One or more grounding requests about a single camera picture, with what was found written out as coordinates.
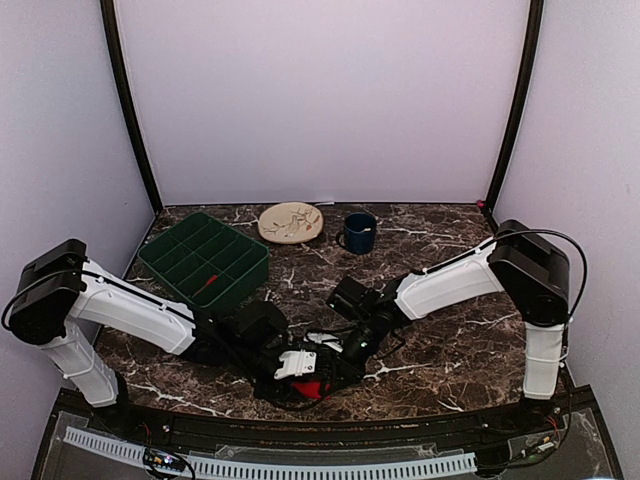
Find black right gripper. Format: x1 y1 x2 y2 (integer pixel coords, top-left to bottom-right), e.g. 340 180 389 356
318 315 384 397

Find green divided plastic tray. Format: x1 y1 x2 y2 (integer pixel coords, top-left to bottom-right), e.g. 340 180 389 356
138 212 269 313

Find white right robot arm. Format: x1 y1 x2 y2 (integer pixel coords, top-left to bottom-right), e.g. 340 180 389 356
306 220 572 434

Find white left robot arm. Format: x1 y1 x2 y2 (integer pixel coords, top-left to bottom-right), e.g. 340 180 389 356
1 239 316 436

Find dark blue mug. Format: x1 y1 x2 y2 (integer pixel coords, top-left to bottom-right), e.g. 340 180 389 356
335 212 377 255

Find beige floral ceramic plate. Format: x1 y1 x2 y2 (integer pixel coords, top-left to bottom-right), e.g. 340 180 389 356
258 202 324 245

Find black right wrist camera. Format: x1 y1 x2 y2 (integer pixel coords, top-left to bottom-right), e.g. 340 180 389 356
326 276 380 320

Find white slotted cable duct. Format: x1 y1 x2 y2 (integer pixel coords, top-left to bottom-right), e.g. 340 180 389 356
63 427 477 479

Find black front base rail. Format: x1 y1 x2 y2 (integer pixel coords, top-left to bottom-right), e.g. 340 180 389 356
39 386 599 461

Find black right frame post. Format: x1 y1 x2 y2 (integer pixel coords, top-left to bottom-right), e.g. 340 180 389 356
481 0 545 218

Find black frame post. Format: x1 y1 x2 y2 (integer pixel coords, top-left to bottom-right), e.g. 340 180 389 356
99 0 164 215
481 0 545 218

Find black left frame post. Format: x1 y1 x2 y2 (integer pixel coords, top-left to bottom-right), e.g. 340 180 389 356
99 0 164 215

